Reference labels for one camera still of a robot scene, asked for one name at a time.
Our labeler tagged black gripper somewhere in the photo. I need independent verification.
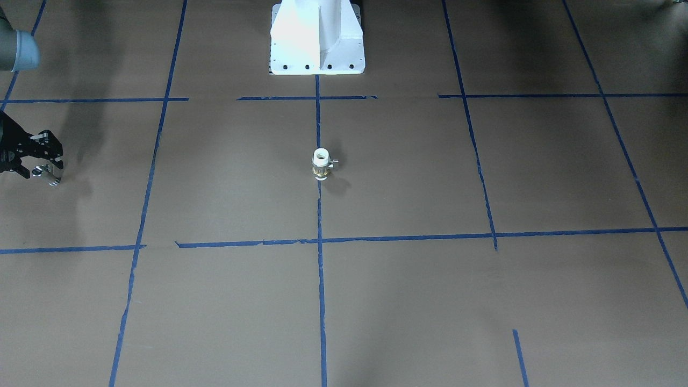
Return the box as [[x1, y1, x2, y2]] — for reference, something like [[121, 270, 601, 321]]
[[1, 112, 65, 179]]

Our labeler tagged chrome tee pipe fitting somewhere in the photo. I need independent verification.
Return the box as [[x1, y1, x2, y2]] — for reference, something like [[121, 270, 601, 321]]
[[31, 164, 61, 187]]

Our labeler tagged white brass PPR valve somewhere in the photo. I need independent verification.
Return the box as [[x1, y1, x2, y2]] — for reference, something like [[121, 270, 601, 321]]
[[312, 148, 340, 181]]

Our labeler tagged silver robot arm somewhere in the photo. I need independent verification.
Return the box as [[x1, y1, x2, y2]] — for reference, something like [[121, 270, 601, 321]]
[[1, 10, 64, 187]]

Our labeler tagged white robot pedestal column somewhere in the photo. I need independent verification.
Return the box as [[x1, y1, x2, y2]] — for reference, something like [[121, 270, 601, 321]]
[[269, 1, 366, 75]]

